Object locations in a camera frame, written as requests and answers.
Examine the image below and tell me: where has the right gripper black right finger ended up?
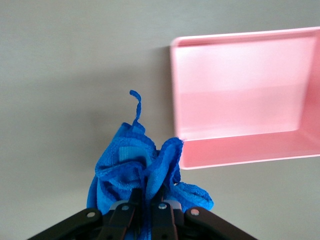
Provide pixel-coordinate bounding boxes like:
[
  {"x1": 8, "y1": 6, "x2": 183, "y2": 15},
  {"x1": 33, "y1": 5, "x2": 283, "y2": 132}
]
[{"x1": 149, "y1": 186, "x2": 259, "y2": 240}]

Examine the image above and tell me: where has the pink plastic bin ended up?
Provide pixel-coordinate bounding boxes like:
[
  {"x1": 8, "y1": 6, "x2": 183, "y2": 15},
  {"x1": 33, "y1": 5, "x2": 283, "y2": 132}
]
[{"x1": 169, "y1": 26, "x2": 320, "y2": 171}]

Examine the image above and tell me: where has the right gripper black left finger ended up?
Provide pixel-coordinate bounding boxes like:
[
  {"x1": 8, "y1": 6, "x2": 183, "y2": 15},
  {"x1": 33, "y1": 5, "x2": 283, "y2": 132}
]
[{"x1": 26, "y1": 187, "x2": 145, "y2": 240}]

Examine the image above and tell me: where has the blue cloth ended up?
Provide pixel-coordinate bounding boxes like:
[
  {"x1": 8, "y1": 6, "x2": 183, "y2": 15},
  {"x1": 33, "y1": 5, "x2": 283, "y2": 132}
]
[{"x1": 86, "y1": 89, "x2": 215, "y2": 240}]

